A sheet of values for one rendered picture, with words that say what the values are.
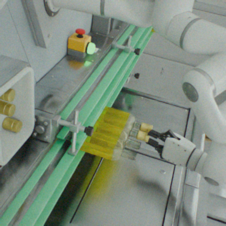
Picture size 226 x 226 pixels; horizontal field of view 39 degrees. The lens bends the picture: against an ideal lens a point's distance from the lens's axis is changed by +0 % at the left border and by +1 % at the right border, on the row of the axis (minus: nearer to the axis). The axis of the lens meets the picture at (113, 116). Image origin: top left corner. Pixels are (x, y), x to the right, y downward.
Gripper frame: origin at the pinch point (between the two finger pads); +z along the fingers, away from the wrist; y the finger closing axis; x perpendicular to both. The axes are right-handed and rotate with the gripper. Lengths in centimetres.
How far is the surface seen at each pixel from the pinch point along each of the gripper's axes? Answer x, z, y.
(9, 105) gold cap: 43, 24, 25
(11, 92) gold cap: 43, 23, 29
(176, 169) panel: -4.7, -10.3, -12.7
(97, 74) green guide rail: -1.3, 28.4, 14.6
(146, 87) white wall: -515, 242, -305
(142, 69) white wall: -521, 262, -267
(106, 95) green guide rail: -2.1, 23.8, 7.0
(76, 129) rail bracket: 30.1, 12.0, 15.6
